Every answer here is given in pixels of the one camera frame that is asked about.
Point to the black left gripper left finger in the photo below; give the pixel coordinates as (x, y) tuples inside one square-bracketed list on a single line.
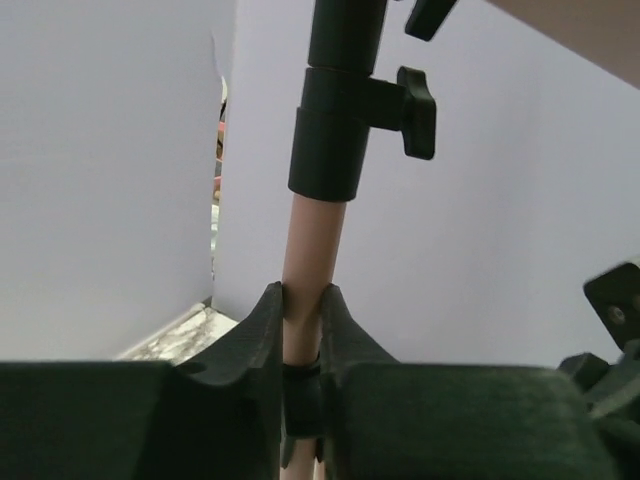
[(215, 416)]

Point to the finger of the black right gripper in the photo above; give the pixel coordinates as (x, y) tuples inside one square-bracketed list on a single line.
[(611, 390)]

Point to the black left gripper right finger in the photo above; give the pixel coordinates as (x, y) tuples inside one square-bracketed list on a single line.
[(386, 419)]

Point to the pink tripod music stand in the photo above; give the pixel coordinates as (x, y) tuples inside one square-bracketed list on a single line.
[(341, 102)]

